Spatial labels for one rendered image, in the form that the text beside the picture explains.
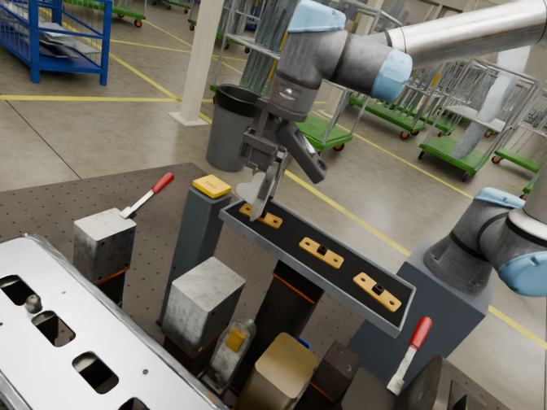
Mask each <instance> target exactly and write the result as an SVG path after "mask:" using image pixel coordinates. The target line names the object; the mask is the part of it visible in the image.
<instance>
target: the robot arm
mask: <svg viewBox="0 0 547 410"><path fill-rule="evenodd" d="M345 20H346V17H345V14H344V13H342V12H340V11H337V10H335V9H332V8H330V7H327V6H324V5H322V4H320V3H317V2H314V1H311V0H303V1H302V2H299V4H298V5H297V7H296V9H295V14H294V16H293V18H292V21H291V25H290V28H289V29H288V30H287V32H288V34H287V38H286V40H285V44H284V47H283V49H282V54H281V57H280V60H279V62H278V67H277V70H276V73H275V75H274V78H273V82H272V85H271V88H270V91H269V97H266V96H262V97H261V98H258V99H257V100H256V105H255V107H257V109H256V114H255V116H254V120H253V122H252V124H251V125H249V126H247V128H248V129H247V128H246V131H245V133H244V134H243V139H242V141H241V144H240V147H239V150H238V155H237V158H236V160H237V161H239V162H240V163H243V164H246V165H245V166H246V167H248V168H251V169H253V172H252V175H253V176H254V177H253V179H252V181H251V182H250V183H240V184H238V185H237V187H236V190H235V191H236V194H237V195H238V196H239V197H240V198H242V199H243V200H244V201H246V202H247V203H248V204H249V205H251V206H252V208H253V209H252V213H251V217H250V221H254V220H255V219H257V218H258V217H259V216H260V215H261V214H262V211H263V209H264V207H265V204H266V203H267V202H268V201H270V200H271V199H273V198H274V196H275V194H276V192H277V190H278V187H279V184H280V182H281V180H282V177H283V174H284V172H285V170H286V167H287V165H288V163H289V161H290V158H291V156H293V157H294V159H295V160H296V162H297V163H298V164H299V166H301V168H302V169H303V170H304V172H305V173H306V175H307V176H308V177H309V179H310V180H311V181H312V183H313V184H315V185H316V184H318V183H319V182H321V181H323V180H325V178H326V174H327V172H328V167H327V166H326V165H325V163H324V162H323V161H322V159H321V158H320V156H319V155H318V153H317V152H316V151H315V150H314V149H313V147H312V146H311V144H310V143H309V141H308V140H307V138H306V137H305V136H304V135H303V134H302V132H301V131H300V129H299V128H298V126H297V125H296V124H295V122H297V123H304V122H305V121H306V118H307V116H308V112H310V111H311V109H312V106H313V103H314V101H315V98H316V96H317V92H318V90H319V88H320V86H321V83H322V80H323V79H325V80H328V81H330V82H332V83H335V84H337V85H341V86H343V87H346V88H348V89H352V90H354V91H357V92H359V93H362V94H365V95H368V96H370V97H371V98H376V99H379V100H382V101H385V102H391V101H393V100H394V99H396V98H397V97H398V96H399V94H400V93H401V91H402V90H403V88H404V87H405V85H406V83H407V81H408V79H409V75H410V73H411V70H414V69H417V68H424V67H429V66H433V65H437V64H442V63H448V62H452V61H457V60H461V59H468V58H473V57H477V56H480V55H488V54H492V53H496V52H501V51H505V50H512V49H516V48H520V47H525V46H532V45H536V46H537V47H538V48H541V49H546V48H547V0H519V1H516V2H509V3H505V4H501V5H498V6H494V7H488V8H484V9H480V10H477V11H470V12H467V13H462V14H459V15H452V16H449V17H444V18H441V19H437V20H431V21H427V22H423V23H420V24H413V25H410V26H405V27H402V28H395V29H392V30H388V31H386V32H381V33H375V34H370V35H367V36H363V35H356V34H354V33H350V32H349V31H348V30H346V29H344V22H345ZM279 117H280V118H282V120H280V118H279ZM250 126H251V128H250ZM261 184H262V185H261ZM260 187H261V188H260ZM424 259H425V261H426V263H427V266H428V267H429V268H430V270H431V271H432V272H433V273H434V274H435V275H436V276H437V277H439V278H440V279H441V280H442V281H444V282H446V283H447V284H449V285H450V286H452V287H454V288H456V289H458V290H460V291H463V292H466V293H468V294H479V293H481V292H482V291H483V289H484V288H485V287H486V286H487V284H488V281H489V278H490V276H491V273H492V269H493V268H494V269H495V270H496V272H497V274H498V277H499V278H500V279H501V280H502V281H503V282H504V283H505V284H506V285H507V286H508V287H509V288H510V289H511V290H512V291H513V292H515V293H517V294H520V295H524V296H528V297H543V296H547V161H546V163H545V166H544V167H543V169H542V171H541V173H540V175H539V176H538V178H537V180H536V183H535V185H534V186H533V188H532V191H531V192H530V194H529V195H528V197H527V200H526V201H524V200H522V199H520V198H517V197H515V196H513V195H511V194H508V193H506V192H504V191H501V190H497V189H494V188H489V187H488V188H483V189H482V190H481V191H480V192H479V193H478V194H477V196H476V197H474V198H473V201H472V203H471V204H470V206H469V207H468V208H467V209H466V211H465V212H464V213H463V215H462V216H461V218H460V219H459V221H458V222H457V223H456V224H455V225H454V227H453V229H452V230H451V231H450V233H449V234H448V235H447V236H445V237H444V238H442V239H441V240H439V241H438V242H437V243H435V244H434V245H432V246H431V247H430V248H429V249H428V250H427V252H426V254H425V255H424Z"/></svg>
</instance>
